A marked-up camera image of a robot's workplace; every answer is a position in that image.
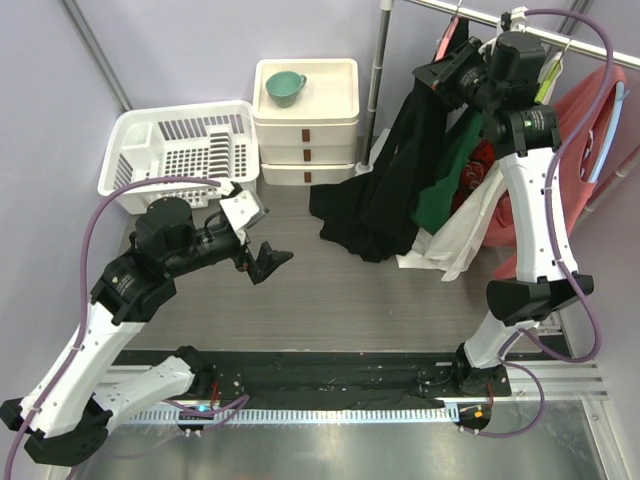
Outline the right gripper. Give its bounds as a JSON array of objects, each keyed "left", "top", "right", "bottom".
[{"left": 414, "top": 36, "right": 503, "bottom": 115}]

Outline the pink hanger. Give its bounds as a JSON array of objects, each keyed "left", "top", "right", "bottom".
[{"left": 434, "top": 1, "right": 461, "bottom": 61}]

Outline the black t shirt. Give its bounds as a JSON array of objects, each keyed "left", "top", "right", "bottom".
[{"left": 308, "top": 17, "right": 474, "bottom": 264}]

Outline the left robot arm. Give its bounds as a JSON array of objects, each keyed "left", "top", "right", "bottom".
[{"left": 1, "top": 191, "right": 293, "bottom": 467}]

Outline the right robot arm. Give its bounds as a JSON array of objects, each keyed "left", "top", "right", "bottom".
[{"left": 413, "top": 31, "right": 594, "bottom": 396}]

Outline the lime green hanger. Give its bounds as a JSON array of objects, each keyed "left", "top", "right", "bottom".
[{"left": 534, "top": 46, "right": 568, "bottom": 105}]

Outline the green t shirt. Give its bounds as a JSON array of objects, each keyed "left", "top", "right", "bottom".
[{"left": 411, "top": 109, "right": 483, "bottom": 235}]

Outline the salmon pink t shirt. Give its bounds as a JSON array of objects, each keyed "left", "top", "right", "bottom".
[{"left": 482, "top": 66, "right": 626, "bottom": 279}]

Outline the white t shirt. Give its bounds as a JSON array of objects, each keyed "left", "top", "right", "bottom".
[{"left": 396, "top": 136, "right": 507, "bottom": 282}]

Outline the light blue hanger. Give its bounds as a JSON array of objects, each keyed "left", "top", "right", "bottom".
[{"left": 582, "top": 81, "right": 628, "bottom": 183}]

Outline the metal clothes rack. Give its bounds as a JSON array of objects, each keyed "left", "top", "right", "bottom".
[{"left": 354, "top": 0, "right": 640, "bottom": 217}]

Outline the white drawer unit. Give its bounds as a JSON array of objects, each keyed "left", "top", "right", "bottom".
[{"left": 252, "top": 58, "right": 360, "bottom": 186}]

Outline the white plastic basket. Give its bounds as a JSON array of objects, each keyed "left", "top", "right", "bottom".
[{"left": 97, "top": 100, "right": 260, "bottom": 197}]

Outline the green cup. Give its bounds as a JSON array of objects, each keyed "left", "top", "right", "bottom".
[{"left": 265, "top": 71, "right": 307, "bottom": 108}]

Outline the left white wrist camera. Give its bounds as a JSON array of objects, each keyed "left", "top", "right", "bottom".
[{"left": 217, "top": 179, "right": 267, "bottom": 245}]

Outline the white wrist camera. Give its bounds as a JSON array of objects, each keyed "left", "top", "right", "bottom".
[
  {"left": 217, "top": 179, "right": 267, "bottom": 245},
  {"left": 489, "top": 6, "right": 529, "bottom": 50}
]

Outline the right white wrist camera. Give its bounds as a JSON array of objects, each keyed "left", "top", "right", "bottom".
[{"left": 489, "top": 6, "right": 529, "bottom": 50}]

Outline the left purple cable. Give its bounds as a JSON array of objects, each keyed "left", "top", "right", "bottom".
[{"left": 2, "top": 177, "right": 251, "bottom": 480}]

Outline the purple cable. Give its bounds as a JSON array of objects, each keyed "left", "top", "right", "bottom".
[
  {"left": 459, "top": 8, "right": 616, "bottom": 439},
  {"left": 2, "top": 177, "right": 251, "bottom": 480}
]

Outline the white cable duct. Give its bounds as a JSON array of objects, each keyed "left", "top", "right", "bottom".
[{"left": 125, "top": 404, "right": 459, "bottom": 426}]

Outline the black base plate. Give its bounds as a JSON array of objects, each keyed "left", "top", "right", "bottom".
[{"left": 109, "top": 348, "right": 511, "bottom": 409}]

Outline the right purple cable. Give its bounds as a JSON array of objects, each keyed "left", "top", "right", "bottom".
[{"left": 459, "top": 8, "right": 616, "bottom": 439}]

